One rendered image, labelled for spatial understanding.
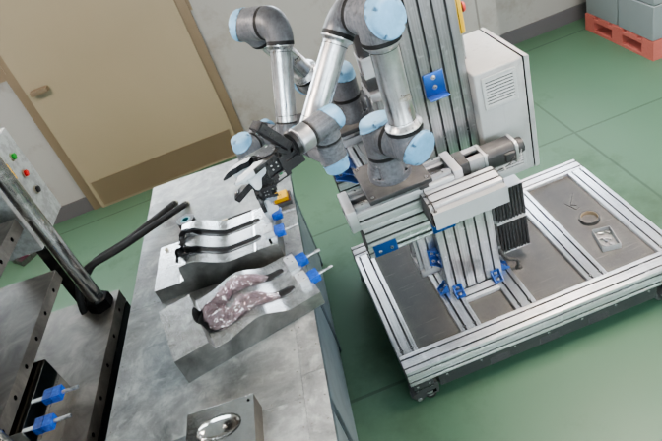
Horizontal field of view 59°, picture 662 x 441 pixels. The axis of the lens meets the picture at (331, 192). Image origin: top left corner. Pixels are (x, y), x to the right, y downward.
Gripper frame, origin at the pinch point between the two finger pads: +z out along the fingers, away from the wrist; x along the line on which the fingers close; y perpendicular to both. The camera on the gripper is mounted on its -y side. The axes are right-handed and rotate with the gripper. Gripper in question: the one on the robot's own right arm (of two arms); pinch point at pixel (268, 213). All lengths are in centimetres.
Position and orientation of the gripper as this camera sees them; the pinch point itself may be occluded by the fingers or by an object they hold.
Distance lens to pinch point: 227.8
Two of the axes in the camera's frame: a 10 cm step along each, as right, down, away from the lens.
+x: -1.5, -5.4, 8.3
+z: 2.9, 7.7, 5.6
